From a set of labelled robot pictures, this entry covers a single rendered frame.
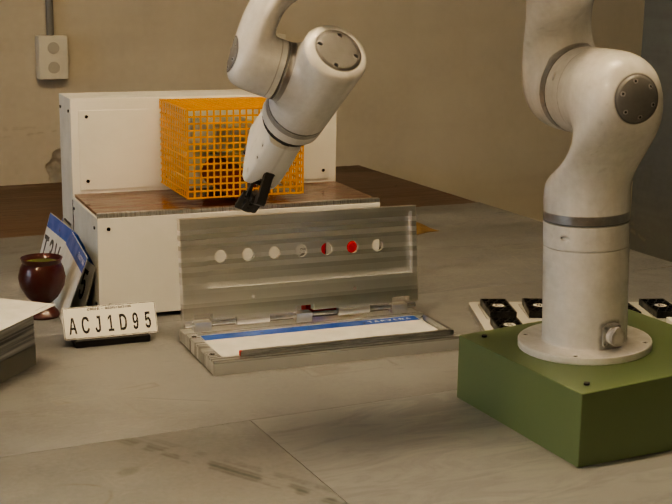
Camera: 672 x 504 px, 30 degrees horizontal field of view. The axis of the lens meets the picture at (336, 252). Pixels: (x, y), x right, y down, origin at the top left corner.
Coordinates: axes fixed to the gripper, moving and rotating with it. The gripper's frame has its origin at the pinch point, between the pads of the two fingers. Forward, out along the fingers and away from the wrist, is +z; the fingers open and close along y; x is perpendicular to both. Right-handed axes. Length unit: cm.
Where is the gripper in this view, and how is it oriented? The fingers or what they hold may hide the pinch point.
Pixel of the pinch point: (251, 178)
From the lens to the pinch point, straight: 179.0
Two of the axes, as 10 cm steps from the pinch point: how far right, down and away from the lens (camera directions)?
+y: -0.9, 8.5, -5.2
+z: -3.9, 4.5, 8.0
